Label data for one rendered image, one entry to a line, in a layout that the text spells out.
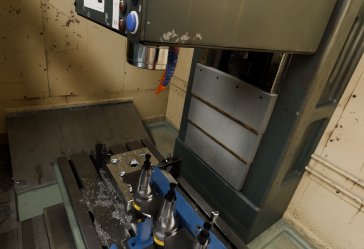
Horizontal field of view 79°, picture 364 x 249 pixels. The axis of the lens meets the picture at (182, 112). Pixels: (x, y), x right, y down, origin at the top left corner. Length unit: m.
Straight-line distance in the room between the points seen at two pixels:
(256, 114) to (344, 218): 0.72
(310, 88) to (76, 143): 1.42
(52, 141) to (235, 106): 1.20
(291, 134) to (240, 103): 0.24
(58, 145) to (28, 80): 0.46
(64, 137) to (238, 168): 1.17
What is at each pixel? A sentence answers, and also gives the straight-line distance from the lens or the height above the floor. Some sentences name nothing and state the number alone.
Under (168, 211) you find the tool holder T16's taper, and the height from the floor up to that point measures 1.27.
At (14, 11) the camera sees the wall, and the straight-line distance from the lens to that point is 1.68.
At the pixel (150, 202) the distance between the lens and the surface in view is 0.61.
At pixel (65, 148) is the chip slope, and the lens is 1.68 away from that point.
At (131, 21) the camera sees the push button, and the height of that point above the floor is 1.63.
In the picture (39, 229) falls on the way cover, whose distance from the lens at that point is 1.24.
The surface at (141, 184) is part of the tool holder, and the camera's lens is 0.60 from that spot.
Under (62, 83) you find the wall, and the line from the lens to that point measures 1.80.
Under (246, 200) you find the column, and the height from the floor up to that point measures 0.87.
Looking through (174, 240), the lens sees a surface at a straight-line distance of 0.55.
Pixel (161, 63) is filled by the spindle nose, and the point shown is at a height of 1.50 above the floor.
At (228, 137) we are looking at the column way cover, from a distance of 1.13.
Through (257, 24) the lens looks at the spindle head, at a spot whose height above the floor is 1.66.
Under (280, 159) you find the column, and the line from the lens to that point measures 1.04.
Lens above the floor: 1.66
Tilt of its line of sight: 24 degrees down
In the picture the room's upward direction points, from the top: 10 degrees clockwise
